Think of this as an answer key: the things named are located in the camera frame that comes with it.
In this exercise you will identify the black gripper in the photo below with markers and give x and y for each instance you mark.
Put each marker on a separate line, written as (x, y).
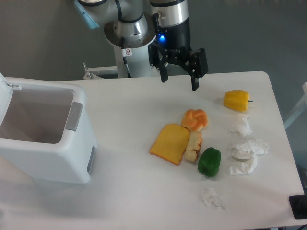
(172, 46)

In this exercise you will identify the white trash can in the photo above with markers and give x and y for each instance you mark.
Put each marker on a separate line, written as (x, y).
(47, 133)

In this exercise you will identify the white trash can lid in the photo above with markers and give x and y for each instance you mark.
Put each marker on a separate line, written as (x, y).
(6, 92)

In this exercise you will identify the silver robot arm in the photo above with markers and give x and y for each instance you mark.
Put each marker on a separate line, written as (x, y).
(144, 44)

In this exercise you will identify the orange knotted bread roll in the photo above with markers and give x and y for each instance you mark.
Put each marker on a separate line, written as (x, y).
(195, 120)

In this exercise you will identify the yellow bell pepper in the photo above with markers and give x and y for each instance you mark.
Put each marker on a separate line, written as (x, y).
(237, 100)

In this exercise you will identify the yellow toast slice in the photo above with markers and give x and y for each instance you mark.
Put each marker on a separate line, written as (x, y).
(171, 143)

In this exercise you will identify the beige bread piece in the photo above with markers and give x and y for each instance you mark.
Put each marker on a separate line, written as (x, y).
(193, 146)

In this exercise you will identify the crumpled white tissue upper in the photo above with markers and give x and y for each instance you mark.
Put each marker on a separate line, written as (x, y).
(241, 126)

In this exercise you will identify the crumpled white tissue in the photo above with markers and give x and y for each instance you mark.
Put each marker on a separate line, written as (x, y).
(243, 167)
(241, 126)
(210, 197)
(249, 149)

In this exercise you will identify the green bell pepper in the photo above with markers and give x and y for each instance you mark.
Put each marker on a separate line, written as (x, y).
(209, 162)

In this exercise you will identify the crumpled white tissue middle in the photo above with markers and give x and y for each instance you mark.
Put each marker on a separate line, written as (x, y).
(249, 149)

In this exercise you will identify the crumpled white tissue lower right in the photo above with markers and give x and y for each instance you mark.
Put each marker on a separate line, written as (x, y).
(243, 167)

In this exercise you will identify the crumpled white tissue front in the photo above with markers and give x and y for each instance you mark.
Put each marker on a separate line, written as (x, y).
(210, 197)

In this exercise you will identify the black device at edge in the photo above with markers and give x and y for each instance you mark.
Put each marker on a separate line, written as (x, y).
(298, 205)

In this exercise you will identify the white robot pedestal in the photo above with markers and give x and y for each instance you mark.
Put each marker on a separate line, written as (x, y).
(130, 63)

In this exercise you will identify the white frame right edge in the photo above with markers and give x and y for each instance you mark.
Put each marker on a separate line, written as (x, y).
(297, 110)

